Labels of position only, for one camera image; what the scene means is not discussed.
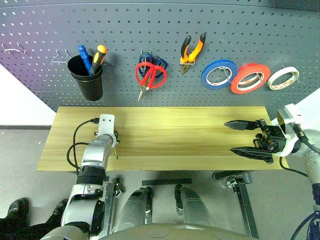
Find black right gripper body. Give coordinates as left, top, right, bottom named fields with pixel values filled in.
left=252, top=118, right=289, bottom=165

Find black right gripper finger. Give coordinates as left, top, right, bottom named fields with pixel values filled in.
left=223, top=119, right=263, bottom=131
left=229, top=145, right=275, bottom=162

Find red handled scissors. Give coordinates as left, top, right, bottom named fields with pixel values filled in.
left=135, top=61, right=168, bottom=102

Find orange black needle-nose pliers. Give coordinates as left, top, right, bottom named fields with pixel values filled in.
left=179, top=31, right=207, bottom=76

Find red tape roll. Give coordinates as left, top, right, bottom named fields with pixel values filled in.
left=229, top=63, right=271, bottom=95

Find white tape roll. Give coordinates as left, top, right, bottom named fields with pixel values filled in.
left=267, top=66, right=300, bottom=91

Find blue tape roll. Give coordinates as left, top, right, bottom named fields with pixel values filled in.
left=200, top=59, right=238, bottom=90

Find grey metal pegboard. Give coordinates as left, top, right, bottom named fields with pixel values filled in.
left=0, top=2, right=320, bottom=113

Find grey metal table leg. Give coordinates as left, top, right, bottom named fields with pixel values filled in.
left=101, top=176, right=126, bottom=237
left=226, top=178, right=260, bottom=240

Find black flat bar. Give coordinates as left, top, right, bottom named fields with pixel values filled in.
left=141, top=178, right=193, bottom=186

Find silver left robot leg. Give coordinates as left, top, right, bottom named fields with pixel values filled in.
left=113, top=186, right=154, bottom=233

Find silver robot leg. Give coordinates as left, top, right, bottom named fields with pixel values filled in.
left=113, top=186, right=154, bottom=233
left=174, top=184, right=215, bottom=227

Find black plastic cup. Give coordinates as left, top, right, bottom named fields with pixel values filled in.
left=67, top=55, right=104, bottom=102

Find silver right robot leg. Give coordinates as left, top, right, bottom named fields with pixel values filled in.
left=174, top=184, right=215, bottom=227

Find black shoe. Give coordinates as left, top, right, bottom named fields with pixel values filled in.
left=0, top=197, right=31, bottom=227
left=37, top=198, right=69, bottom=228

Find grey robot torso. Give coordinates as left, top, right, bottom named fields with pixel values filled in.
left=98, top=222, right=253, bottom=240

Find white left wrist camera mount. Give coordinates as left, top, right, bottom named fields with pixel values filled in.
left=96, top=113, right=118, bottom=148

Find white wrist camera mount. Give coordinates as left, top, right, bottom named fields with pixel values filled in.
left=276, top=103, right=302, bottom=158
left=96, top=113, right=118, bottom=148

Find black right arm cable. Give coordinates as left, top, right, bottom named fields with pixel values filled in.
left=279, top=123, right=311, bottom=178

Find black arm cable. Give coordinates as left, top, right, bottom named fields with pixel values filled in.
left=66, top=117, right=101, bottom=173
left=279, top=123, right=311, bottom=178

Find black table clamp bracket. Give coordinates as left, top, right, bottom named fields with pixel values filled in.
left=212, top=170, right=253, bottom=186

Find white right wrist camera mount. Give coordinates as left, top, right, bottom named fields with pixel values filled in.
left=276, top=103, right=302, bottom=158

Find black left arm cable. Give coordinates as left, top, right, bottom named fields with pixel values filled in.
left=66, top=117, right=101, bottom=173

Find orange black handled screwdriver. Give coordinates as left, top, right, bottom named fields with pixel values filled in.
left=89, top=44, right=108, bottom=76

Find blue handled screwdriver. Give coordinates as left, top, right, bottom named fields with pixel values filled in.
left=77, top=44, right=93, bottom=76

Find blue handled scissors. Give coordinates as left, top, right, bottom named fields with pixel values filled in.
left=138, top=52, right=169, bottom=78

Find silver wire triangle holder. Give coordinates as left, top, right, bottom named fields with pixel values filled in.
left=51, top=48, right=73, bottom=63

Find silver wire double hook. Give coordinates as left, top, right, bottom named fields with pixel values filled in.
left=1, top=42, right=27, bottom=55

